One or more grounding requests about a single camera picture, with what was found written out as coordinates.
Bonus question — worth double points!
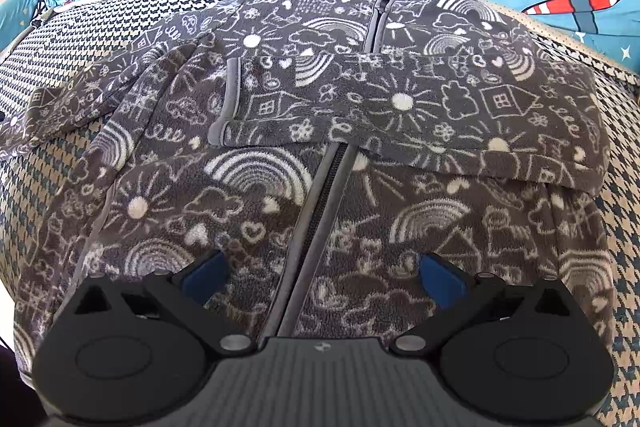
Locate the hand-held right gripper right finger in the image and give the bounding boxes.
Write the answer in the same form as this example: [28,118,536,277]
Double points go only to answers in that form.
[389,251,575,355]

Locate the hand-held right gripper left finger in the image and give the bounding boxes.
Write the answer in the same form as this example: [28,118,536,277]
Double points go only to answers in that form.
[66,251,253,354]

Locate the grey doodle-print fleece jacket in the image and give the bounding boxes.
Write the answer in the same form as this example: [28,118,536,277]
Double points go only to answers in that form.
[0,0,618,388]

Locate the houndstooth sofa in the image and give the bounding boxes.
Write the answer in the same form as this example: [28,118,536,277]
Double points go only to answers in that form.
[0,0,640,427]

